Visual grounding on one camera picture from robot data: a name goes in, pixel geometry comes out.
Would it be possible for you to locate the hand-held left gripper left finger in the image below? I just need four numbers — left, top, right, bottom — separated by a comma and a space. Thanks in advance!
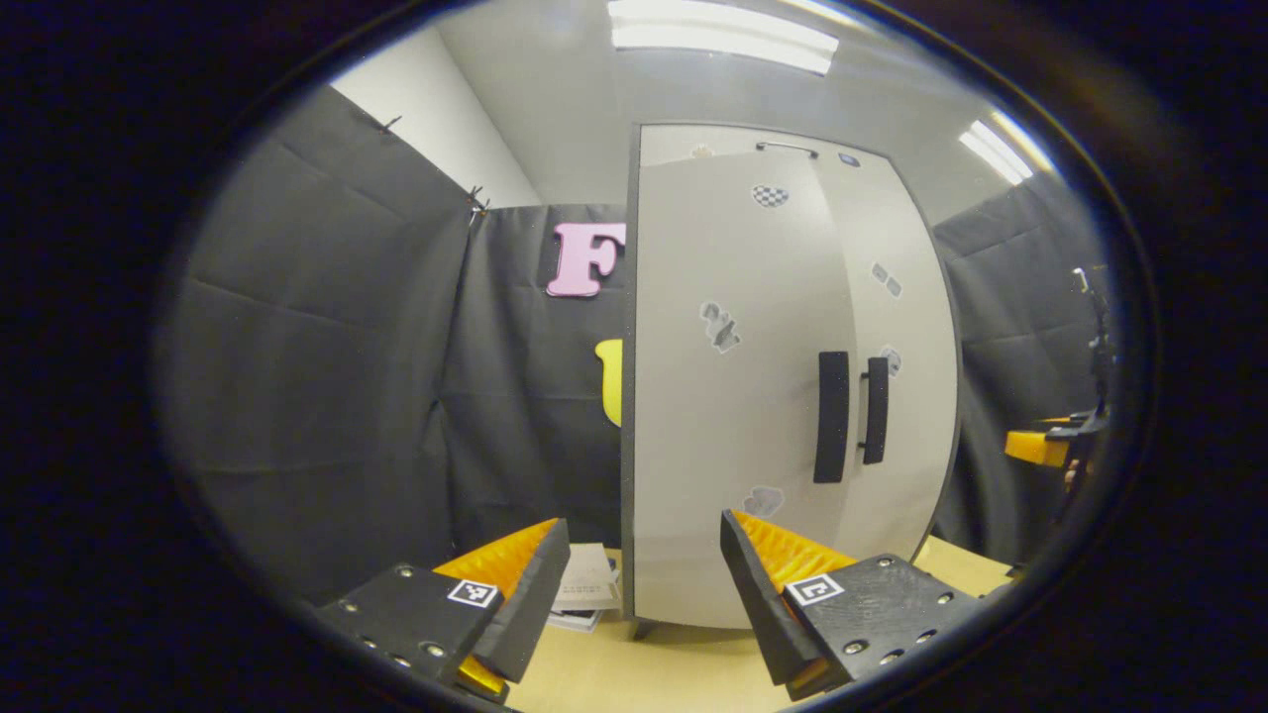
315, 517, 573, 704

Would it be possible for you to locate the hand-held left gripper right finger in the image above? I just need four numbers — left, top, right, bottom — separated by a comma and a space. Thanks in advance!
720, 509, 987, 702

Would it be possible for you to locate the white cabinet door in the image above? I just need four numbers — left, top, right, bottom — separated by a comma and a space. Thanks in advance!
622, 149, 859, 631
812, 149, 961, 558

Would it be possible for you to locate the white shoe cabinet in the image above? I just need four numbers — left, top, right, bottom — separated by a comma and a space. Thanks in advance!
622, 121, 962, 641

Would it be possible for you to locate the white cabinet drawer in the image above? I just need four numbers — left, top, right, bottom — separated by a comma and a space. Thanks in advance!
639, 123, 895, 171

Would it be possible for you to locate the white paper booklet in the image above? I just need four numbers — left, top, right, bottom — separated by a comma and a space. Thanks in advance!
547, 542, 624, 634

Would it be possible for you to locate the dark metal stand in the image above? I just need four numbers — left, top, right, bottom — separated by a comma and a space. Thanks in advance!
1073, 265, 1116, 412

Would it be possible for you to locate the black backdrop cloth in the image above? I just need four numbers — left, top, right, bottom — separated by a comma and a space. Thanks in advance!
931, 178, 1109, 567
441, 203, 635, 552
157, 84, 478, 607

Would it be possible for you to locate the ceiling light panel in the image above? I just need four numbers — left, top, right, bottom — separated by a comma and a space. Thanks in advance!
606, 0, 842, 76
958, 120, 1034, 185

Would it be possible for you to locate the black door handle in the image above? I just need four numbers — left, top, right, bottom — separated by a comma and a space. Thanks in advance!
814, 352, 852, 485
859, 356, 891, 466

